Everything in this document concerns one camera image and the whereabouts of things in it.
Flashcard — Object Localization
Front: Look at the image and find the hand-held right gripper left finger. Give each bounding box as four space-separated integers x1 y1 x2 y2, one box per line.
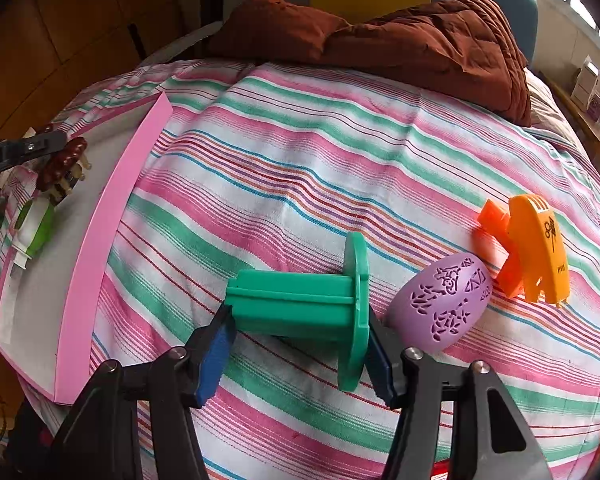
50 302 238 480

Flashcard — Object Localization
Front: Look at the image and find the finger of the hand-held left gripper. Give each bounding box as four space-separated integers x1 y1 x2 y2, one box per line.
0 130 68 178

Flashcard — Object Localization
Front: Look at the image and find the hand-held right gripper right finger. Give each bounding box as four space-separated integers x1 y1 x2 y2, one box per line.
365 310 553 480

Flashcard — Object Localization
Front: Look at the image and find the brown wooden knobbed massager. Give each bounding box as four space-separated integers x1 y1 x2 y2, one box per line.
36 136 92 206

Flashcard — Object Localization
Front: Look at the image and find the green plastic spool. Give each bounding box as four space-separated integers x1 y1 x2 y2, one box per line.
225 232 372 393

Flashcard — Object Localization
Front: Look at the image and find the pink shallow tray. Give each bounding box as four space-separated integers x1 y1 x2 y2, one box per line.
0 91 175 407

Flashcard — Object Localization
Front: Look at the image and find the purple perforated plastic egg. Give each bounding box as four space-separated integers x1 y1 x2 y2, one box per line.
384 254 493 358

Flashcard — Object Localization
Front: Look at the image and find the green white plastic gadget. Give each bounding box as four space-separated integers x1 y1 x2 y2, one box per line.
11 195 57 268

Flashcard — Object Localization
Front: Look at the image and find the wooden wardrobe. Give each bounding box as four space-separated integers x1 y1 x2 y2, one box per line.
0 0 186 131

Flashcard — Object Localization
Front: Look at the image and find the orange craft punch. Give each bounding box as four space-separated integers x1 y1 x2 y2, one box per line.
476 194 571 307

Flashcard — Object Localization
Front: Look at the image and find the striped bedsheet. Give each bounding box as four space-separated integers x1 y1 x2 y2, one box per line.
0 57 600 480

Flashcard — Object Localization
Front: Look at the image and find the beige pillow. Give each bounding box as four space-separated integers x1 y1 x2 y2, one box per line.
525 70 581 146

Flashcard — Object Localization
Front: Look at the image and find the wooden desk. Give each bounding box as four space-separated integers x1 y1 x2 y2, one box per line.
540 72 600 186

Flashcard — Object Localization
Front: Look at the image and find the brown quilt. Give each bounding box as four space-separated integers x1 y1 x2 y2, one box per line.
206 0 532 127

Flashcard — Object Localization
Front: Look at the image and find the white cardboard box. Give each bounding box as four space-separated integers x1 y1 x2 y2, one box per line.
570 55 600 106

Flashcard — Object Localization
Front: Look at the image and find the blue yellow padded headboard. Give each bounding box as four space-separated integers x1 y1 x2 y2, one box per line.
220 0 539 68

